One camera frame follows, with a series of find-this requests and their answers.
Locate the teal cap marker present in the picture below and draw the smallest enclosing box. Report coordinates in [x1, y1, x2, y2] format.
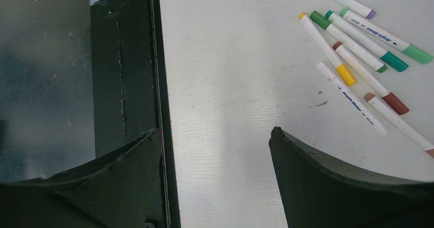
[325, 10, 409, 72]

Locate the white acrylic marker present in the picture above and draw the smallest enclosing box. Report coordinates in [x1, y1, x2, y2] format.
[316, 62, 387, 135]

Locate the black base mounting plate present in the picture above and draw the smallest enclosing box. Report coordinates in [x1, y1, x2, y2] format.
[90, 0, 181, 227]

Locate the yellow cap marker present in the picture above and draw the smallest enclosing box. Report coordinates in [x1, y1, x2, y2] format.
[298, 12, 357, 86]

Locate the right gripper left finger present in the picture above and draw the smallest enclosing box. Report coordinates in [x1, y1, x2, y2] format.
[1, 129, 164, 227]

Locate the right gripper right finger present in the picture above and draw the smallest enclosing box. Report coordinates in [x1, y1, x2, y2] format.
[269, 127, 433, 227]

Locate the light green cap marker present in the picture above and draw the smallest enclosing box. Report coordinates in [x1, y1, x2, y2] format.
[339, 8, 433, 64]

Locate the dark red cap marker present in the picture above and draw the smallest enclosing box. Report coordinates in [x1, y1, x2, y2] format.
[332, 41, 410, 115]

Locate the dark green cap marker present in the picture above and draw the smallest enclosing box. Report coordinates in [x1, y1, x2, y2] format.
[310, 10, 387, 73]

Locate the brown cap marker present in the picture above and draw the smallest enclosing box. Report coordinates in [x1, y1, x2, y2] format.
[363, 93, 433, 158]

